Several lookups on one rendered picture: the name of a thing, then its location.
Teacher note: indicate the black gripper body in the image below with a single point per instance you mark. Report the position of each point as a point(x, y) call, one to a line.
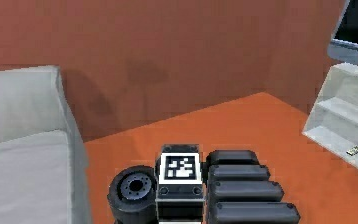
point(133, 195)

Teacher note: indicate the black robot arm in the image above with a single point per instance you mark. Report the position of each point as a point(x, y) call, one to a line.
point(243, 193)

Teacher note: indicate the light grey sofa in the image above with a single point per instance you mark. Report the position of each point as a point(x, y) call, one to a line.
point(27, 150)

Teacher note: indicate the small olive flat object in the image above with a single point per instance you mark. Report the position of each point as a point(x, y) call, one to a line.
point(354, 150)

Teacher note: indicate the white shelf unit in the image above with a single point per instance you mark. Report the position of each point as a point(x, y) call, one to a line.
point(345, 116)

